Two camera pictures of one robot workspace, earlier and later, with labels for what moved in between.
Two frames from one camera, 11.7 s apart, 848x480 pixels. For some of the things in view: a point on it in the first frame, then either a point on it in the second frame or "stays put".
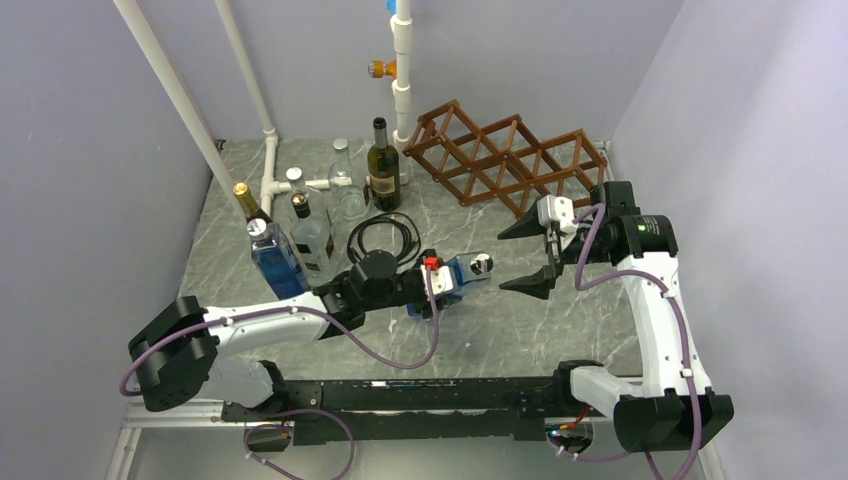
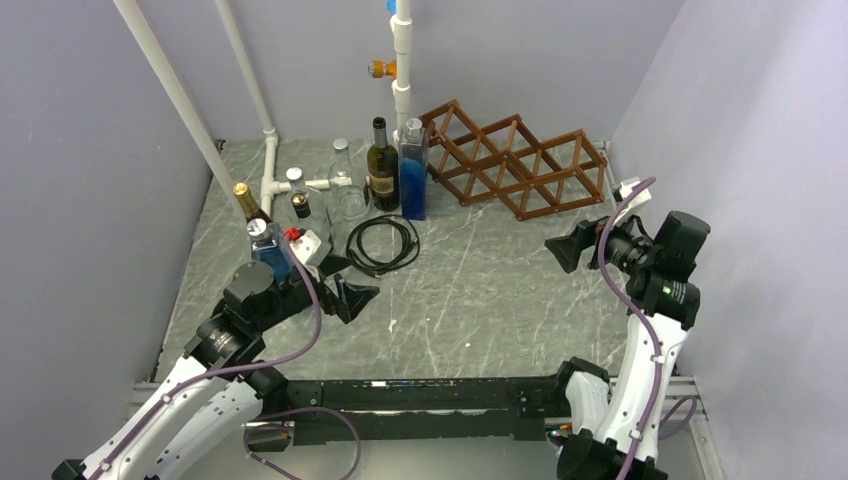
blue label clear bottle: x=469 y=270 -> x=413 y=165
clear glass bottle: x=297 y=183 stays put
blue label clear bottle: x=276 y=259 stays put
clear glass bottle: x=347 y=185 stays put
